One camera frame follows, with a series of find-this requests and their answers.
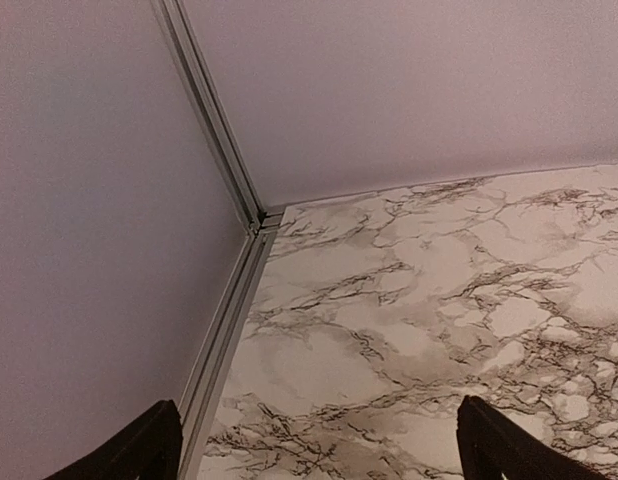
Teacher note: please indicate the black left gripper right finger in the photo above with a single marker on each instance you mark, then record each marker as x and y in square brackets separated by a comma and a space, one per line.
[491, 446]

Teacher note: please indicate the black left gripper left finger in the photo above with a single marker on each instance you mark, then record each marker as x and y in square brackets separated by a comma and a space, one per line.
[147, 448]

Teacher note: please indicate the aluminium frame post left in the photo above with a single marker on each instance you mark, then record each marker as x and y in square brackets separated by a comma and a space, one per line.
[197, 80]

